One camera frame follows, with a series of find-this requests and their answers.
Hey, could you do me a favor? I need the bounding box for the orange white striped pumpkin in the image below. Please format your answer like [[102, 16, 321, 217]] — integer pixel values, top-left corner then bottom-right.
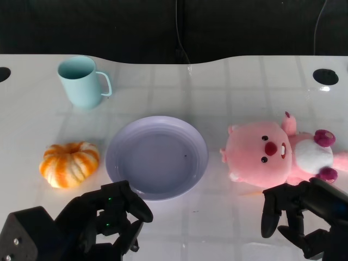
[[39, 141, 101, 189]]

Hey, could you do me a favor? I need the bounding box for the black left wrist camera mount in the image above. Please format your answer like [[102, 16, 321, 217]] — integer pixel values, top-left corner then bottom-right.
[[0, 206, 57, 261]]

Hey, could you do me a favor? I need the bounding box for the black backdrop curtain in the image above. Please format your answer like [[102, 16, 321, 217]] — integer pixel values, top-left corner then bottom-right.
[[0, 0, 348, 65]]

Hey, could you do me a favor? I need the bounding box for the thin grey hanging cable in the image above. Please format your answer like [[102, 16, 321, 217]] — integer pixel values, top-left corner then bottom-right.
[[175, 0, 191, 66], [312, 0, 328, 56]]

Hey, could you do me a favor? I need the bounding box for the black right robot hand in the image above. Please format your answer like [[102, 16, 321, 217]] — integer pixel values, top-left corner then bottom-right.
[[260, 178, 348, 260]]

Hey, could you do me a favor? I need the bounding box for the light blue mug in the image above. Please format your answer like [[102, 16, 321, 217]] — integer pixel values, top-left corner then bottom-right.
[[57, 55, 113, 110]]

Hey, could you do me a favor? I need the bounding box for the lavender round plate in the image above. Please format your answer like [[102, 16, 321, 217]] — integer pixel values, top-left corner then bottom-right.
[[105, 116, 209, 202]]

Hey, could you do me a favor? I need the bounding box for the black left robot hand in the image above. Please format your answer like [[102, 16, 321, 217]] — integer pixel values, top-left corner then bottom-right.
[[53, 180, 154, 261]]

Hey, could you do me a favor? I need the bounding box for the pink plush doll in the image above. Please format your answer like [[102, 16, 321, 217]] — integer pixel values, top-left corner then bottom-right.
[[219, 110, 348, 189]]

